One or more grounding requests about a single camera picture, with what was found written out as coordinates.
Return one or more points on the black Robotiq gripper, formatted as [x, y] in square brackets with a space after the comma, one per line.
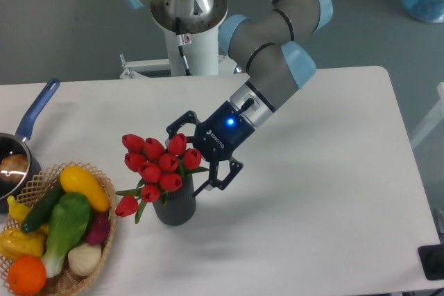
[222, 134]

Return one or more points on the red tulip bouquet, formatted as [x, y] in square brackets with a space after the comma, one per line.
[162, 169]

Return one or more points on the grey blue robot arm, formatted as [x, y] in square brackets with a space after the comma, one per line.
[268, 51]

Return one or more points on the dark grey ribbed vase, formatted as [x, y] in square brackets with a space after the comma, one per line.
[180, 205]

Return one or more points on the yellow squash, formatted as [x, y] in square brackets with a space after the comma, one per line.
[77, 179]

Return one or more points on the green bok choy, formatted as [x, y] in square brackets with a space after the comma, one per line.
[67, 224]

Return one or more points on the white garlic bulb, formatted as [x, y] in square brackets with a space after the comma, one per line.
[84, 258]

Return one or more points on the green cucumber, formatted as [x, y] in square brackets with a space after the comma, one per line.
[41, 211]

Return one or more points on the brown bread roll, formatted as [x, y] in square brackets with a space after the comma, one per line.
[14, 168]

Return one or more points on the yellow banana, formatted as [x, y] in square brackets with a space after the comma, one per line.
[17, 210]

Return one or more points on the yellow bell pepper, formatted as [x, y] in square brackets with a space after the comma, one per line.
[15, 243]

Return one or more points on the orange fruit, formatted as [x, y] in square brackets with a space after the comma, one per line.
[27, 275]

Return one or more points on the black device at edge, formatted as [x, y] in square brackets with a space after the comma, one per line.
[431, 258]

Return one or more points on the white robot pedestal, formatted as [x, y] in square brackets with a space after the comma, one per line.
[191, 30]

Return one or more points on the blue handled saucepan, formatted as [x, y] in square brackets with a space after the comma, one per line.
[12, 144]

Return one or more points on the white frame at right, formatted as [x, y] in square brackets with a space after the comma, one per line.
[429, 121]

